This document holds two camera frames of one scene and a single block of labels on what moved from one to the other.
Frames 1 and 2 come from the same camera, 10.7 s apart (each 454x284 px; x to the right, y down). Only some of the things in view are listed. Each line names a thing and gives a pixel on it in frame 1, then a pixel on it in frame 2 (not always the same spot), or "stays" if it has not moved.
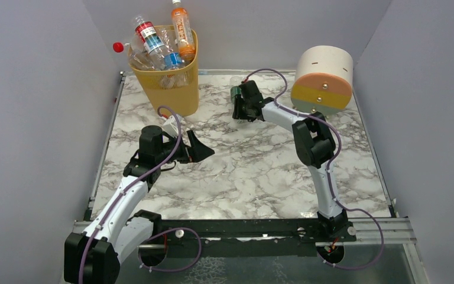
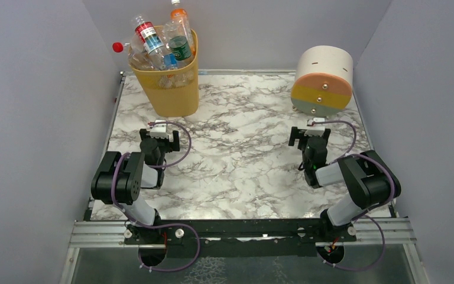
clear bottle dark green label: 234,88 → 178,36
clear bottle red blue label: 152,43 stays
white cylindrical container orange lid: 323,79 stays
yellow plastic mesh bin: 176,90 stays
